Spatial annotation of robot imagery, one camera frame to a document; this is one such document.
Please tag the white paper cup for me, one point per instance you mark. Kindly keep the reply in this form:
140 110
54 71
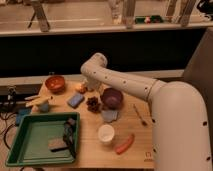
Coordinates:
106 134

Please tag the orange bowl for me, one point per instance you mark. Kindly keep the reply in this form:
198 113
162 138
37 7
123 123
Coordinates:
55 83

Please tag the purple bowl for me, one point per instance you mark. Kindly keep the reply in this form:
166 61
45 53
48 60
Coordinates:
112 98

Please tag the blue sponge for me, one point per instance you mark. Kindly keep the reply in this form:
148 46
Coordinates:
75 100

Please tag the dark grape bunch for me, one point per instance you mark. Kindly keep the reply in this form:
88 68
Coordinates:
93 104

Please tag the blue box beside table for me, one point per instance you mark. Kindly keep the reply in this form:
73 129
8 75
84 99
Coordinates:
21 113

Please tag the tan sponge in tray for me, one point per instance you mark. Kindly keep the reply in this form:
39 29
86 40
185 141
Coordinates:
56 144

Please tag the light blue small cup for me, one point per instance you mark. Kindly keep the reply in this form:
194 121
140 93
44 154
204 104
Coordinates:
44 106

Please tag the wooden spatula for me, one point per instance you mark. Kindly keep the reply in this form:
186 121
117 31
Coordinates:
36 100

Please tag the black brush in tray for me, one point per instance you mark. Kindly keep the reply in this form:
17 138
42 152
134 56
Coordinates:
68 136

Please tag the orange carrot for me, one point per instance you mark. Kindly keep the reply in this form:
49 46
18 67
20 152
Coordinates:
125 145

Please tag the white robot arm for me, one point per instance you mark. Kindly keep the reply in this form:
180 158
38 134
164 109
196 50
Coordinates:
180 131

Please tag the grey blue cloth piece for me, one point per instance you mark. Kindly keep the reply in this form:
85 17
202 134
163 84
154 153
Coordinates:
109 115

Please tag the green plastic tray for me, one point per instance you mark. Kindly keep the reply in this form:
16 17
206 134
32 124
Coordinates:
30 145

